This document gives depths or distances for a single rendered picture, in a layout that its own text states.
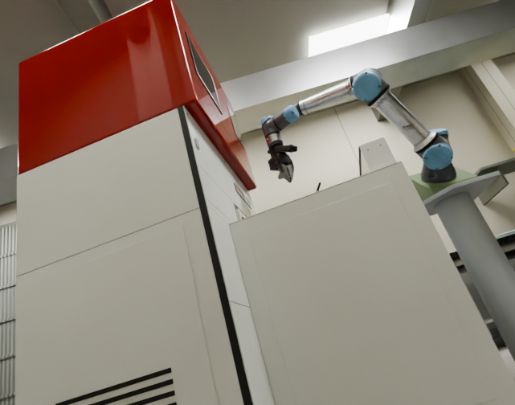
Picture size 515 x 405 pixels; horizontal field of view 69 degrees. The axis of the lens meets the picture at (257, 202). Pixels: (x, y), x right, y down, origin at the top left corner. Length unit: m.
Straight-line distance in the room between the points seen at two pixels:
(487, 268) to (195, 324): 1.22
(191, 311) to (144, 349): 0.17
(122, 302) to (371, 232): 0.79
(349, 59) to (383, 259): 2.86
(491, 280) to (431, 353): 0.68
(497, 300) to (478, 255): 0.19
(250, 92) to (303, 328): 2.76
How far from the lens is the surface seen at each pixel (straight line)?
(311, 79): 3.69
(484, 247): 1.82
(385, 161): 1.39
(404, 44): 4.06
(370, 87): 1.66
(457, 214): 1.85
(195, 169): 1.22
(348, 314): 1.19
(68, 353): 1.29
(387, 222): 1.24
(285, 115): 1.78
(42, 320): 1.37
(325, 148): 5.46
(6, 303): 6.03
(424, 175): 1.93
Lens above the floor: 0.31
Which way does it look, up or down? 24 degrees up
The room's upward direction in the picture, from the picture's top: 17 degrees counter-clockwise
